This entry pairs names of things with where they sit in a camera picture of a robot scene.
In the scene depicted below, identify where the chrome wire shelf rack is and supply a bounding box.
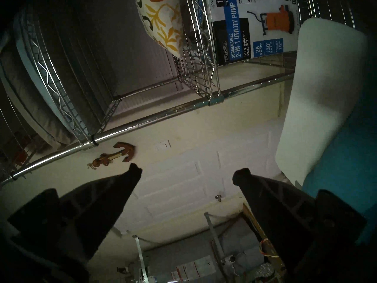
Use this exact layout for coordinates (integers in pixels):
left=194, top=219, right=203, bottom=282
left=0, top=0, right=363, bottom=185

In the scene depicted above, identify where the floral HOPE JOY pillow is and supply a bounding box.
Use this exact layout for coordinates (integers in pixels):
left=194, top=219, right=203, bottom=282
left=133, top=0, right=184, bottom=58

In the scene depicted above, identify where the white panel door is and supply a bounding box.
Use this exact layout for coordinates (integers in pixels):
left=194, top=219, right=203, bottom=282
left=115, top=117, right=283, bottom=236

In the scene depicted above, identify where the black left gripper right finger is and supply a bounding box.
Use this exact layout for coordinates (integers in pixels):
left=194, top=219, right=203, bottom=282
left=232, top=167, right=367, bottom=269

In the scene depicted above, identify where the light blue seat cushion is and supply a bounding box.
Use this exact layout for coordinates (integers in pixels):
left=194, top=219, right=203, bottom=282
left=13, top=11, right=89, bottom=144

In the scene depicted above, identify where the white adjustable side table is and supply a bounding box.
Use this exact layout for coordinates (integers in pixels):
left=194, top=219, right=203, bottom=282
left=275, top=18, right=368, bottom=187

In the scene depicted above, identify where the utility pump cardboard box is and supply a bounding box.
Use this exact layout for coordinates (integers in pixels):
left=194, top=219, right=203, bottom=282
left=205, top=0, right=298, bottom=67

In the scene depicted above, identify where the teal tufted seat cushion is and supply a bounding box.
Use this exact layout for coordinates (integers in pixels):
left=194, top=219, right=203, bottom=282
left=302, top=88, right=377, bottom=244

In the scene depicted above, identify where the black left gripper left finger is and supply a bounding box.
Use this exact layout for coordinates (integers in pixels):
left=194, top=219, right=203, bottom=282
left=7, top=162, right=143, bottom=264

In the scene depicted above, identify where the brown anchor wall decoration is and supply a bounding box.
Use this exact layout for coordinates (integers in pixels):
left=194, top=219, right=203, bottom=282
left=87, top=141, right=136, bottom=170

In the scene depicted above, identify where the crumpled aluminium foil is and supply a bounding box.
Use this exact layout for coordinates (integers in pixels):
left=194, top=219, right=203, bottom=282
left=255, top=262, right=277, bottom=279

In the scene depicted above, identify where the tan seat cushion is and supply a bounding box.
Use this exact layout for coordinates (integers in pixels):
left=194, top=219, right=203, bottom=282
left=0, top=41, right=68, bottom=147

